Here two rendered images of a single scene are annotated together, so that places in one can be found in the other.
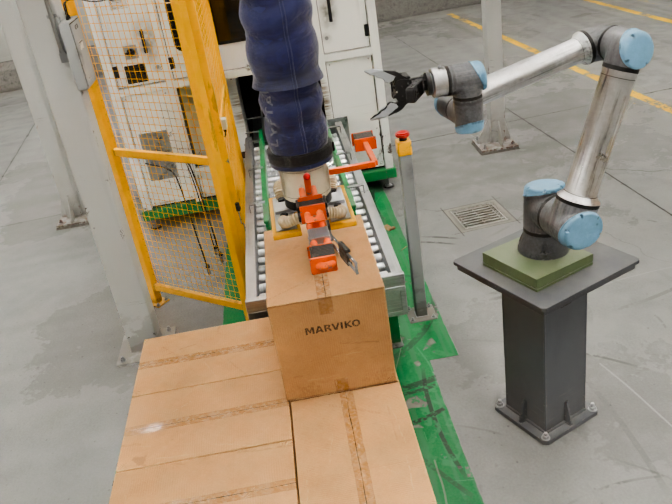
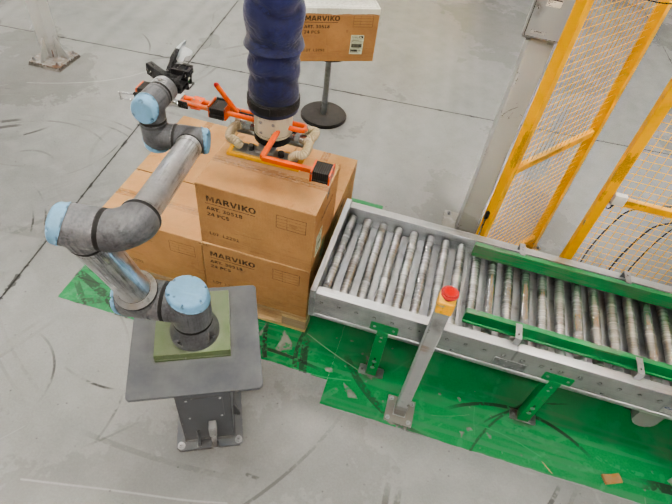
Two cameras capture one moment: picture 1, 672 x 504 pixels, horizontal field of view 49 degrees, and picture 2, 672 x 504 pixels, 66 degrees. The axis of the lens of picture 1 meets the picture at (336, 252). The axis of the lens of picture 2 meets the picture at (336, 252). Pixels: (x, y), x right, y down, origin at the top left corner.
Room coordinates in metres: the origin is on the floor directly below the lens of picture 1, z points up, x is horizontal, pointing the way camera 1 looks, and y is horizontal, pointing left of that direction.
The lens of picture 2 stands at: (3.17, -1.77, 2.59)
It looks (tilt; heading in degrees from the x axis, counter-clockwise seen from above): 47 degrees down; 102
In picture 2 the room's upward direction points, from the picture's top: 9 degrees clockwise
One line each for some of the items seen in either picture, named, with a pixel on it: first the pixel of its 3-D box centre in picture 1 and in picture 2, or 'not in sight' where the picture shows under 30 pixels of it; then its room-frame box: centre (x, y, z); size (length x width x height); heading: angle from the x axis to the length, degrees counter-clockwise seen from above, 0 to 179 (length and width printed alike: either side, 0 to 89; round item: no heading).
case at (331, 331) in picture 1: (326, 301); (269, 203); (2.41, 0.07, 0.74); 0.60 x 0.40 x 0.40; 2
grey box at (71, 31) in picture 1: (78, 52); (553, 8); (3.47, 1.01, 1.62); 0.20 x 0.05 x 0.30; 2
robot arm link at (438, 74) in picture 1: (437, 81); (163, 89); (2.20, -0.39, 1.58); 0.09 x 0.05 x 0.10; 3
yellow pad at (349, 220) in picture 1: (335, 202); (266, 152); (2.43, -0.03, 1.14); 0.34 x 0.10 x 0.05; 3
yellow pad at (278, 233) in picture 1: (283, 212); not in sight; (2.42, 0.16, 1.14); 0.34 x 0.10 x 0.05; 3
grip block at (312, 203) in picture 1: (312, 208); (220, 108); (2.17, 0.05, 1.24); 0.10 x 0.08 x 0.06; 93
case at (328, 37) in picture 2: not in sight; (332, 23); (2.09, 2.03, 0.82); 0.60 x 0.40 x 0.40; 29
